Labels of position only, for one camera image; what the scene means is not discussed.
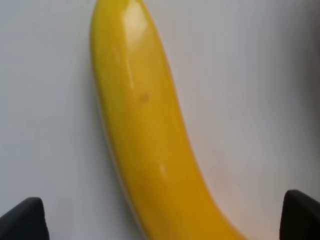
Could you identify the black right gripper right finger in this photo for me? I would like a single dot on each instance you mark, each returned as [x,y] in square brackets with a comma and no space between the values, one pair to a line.
[300,217]

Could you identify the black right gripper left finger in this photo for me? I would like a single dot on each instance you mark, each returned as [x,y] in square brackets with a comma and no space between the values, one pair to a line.
[26,221]

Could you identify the yellow banana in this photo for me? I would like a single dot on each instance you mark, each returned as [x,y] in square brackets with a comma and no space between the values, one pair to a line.
[145,128]

